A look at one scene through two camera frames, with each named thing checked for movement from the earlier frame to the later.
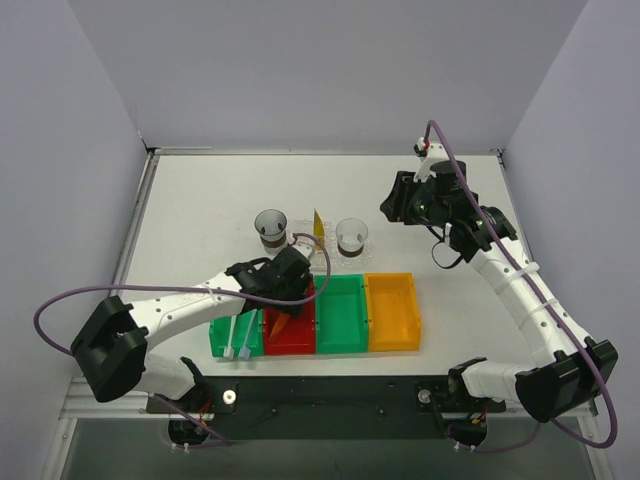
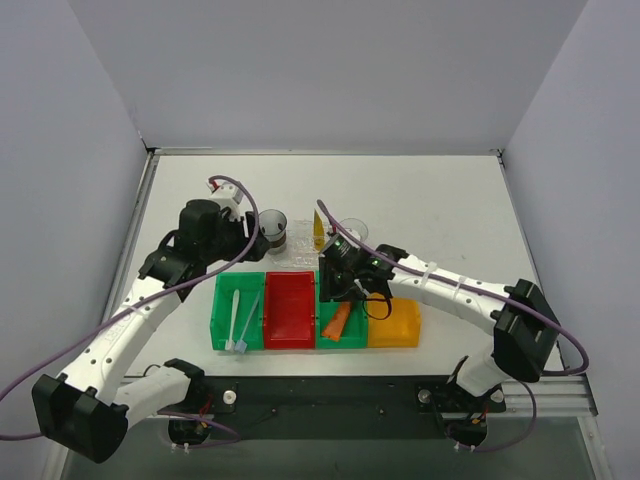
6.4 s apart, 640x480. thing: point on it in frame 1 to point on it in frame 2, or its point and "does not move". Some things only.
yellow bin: [394, 321] does not move
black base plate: [328, 407] does not move
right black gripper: [396, 201] to [334, 288]
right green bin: [341, 317] does not move
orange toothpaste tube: [279, 327] to [337, 321]
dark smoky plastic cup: [271, 225] does not move
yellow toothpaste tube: [318, 231] does not move
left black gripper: [288, 295] to [251, 229]
